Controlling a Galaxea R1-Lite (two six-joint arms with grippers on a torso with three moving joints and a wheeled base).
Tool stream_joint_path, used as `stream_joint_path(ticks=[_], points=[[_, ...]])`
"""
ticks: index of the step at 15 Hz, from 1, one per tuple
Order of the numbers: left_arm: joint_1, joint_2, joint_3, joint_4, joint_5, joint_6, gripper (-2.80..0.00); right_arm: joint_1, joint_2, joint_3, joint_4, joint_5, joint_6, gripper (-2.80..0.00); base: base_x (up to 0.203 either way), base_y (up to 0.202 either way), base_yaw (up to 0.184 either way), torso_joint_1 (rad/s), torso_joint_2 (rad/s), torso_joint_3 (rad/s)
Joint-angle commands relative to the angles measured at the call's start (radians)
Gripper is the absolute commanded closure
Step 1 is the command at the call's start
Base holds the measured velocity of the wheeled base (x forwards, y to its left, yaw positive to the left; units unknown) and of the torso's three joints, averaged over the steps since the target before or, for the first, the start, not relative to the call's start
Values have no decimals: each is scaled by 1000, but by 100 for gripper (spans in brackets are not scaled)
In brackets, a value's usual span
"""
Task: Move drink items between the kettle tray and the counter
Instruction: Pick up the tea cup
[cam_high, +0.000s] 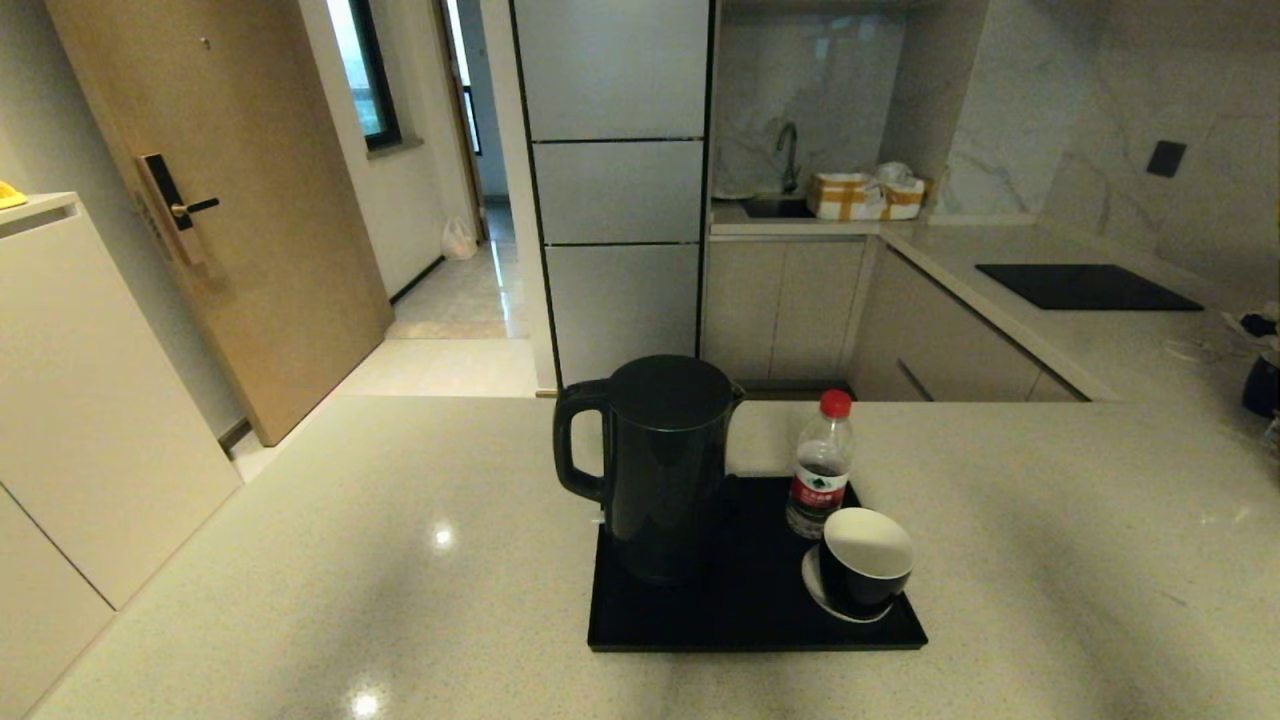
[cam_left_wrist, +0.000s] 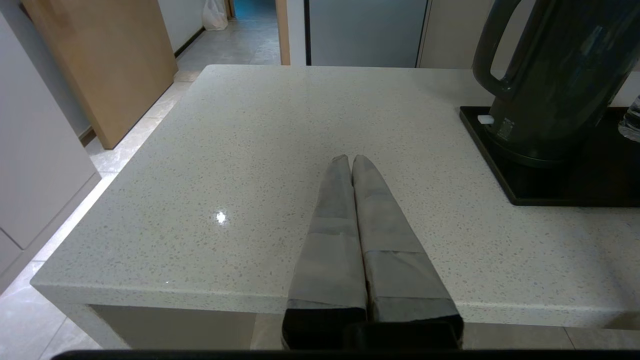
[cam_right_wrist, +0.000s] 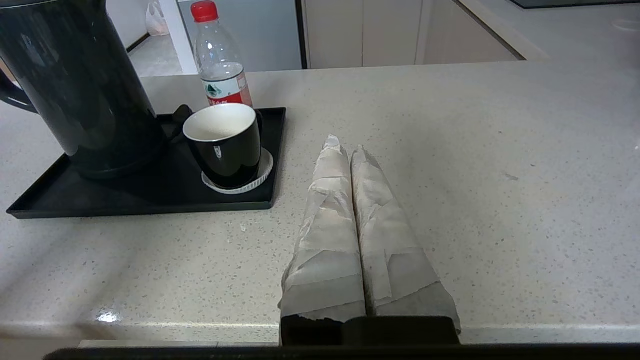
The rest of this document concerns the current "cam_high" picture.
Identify black rectangular tray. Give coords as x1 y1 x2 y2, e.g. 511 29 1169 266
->
587 475 929 653

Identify beige kitchen base cabinets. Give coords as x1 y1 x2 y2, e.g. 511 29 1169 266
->
700 236 1091 403

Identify tall grey refrigerator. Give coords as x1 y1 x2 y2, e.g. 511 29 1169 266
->
510 0 713 391

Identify dark kitchen faucet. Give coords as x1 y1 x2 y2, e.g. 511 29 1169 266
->
776 121 802 195

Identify white side cabinet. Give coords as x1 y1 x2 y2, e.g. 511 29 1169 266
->
0 193 244 720

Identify light wooden door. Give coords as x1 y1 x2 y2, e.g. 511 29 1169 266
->
45 0 394 447

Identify white saucer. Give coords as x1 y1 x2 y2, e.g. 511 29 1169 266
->
801 545 906 625

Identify black door lock handle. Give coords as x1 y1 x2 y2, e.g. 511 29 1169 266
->
135 153 221 266

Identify dark-framed window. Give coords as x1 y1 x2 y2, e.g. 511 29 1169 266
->
326 0 403 153

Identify black induction cooktop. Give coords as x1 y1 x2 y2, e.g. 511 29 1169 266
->
975 263 1205 311

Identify yellow checked cloth box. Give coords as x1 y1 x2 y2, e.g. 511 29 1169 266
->
808 172 886 221
878 162 933 220

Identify dark blue jar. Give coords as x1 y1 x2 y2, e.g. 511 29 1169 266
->
1242 352 1280 419

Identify black cup white inside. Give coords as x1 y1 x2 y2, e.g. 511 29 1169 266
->
818 507 915 619

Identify black electric kettle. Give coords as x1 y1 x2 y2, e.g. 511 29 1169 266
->
552 355 746 586

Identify clear bottle red cap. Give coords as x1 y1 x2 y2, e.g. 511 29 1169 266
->
785 389 857 541

